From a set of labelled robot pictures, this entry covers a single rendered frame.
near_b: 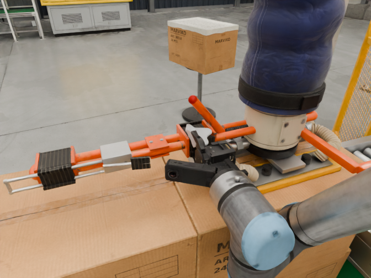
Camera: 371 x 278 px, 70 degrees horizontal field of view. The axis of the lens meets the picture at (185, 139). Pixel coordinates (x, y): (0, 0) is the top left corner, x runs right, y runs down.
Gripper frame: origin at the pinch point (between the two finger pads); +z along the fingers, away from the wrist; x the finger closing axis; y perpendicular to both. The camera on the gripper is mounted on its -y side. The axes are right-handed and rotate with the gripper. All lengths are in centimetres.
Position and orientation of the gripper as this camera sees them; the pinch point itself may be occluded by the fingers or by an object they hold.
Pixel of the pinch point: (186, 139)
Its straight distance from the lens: 71.7
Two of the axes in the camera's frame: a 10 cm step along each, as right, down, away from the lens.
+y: 9.4, -1.8, 2.8
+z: -3.3, -5.1, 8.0
